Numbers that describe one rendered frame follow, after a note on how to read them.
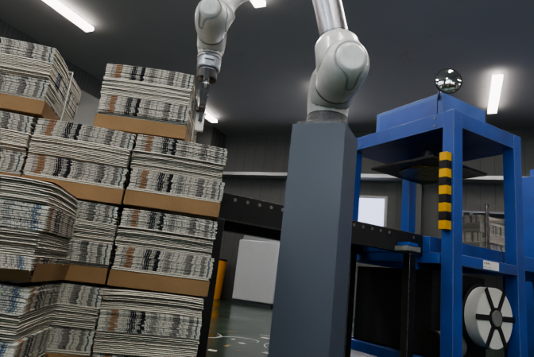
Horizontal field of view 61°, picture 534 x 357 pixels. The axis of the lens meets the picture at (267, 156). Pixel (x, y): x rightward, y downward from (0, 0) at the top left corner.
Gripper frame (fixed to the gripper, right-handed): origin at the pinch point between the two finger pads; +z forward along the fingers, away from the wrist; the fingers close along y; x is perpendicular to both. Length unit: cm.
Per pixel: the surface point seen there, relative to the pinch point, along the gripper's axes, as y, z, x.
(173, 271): 18, 52, -1
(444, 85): -75, -73, 143
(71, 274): 19, 56, -29
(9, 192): 48, 39, -39
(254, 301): -616, 89, 134
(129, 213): 17.9, 37.4, -16.4
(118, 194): 18.8, 32.3, -20.4
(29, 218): 47, 44, -34
